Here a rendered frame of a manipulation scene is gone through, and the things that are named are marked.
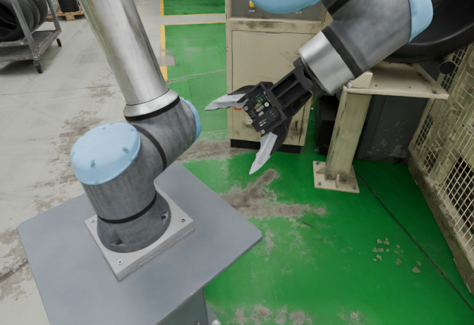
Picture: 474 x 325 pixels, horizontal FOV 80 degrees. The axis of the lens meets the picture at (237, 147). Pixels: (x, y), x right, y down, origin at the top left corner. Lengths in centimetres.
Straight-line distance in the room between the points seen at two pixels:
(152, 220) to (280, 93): 46
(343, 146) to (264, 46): 74
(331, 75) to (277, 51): 134
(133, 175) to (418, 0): 58
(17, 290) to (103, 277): 93
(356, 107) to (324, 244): 73
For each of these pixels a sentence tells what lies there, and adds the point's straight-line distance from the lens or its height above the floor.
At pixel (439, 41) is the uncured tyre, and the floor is 99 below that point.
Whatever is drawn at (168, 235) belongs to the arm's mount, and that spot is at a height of 64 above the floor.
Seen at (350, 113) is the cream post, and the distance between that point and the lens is 166.
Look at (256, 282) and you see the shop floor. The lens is 143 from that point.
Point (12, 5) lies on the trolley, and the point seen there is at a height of 74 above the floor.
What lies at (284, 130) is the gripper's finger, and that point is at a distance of 51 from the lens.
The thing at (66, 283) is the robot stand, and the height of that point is 60.
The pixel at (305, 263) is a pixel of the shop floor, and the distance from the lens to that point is 151.
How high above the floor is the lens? 125
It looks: 36 degrees down
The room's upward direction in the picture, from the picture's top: straight up
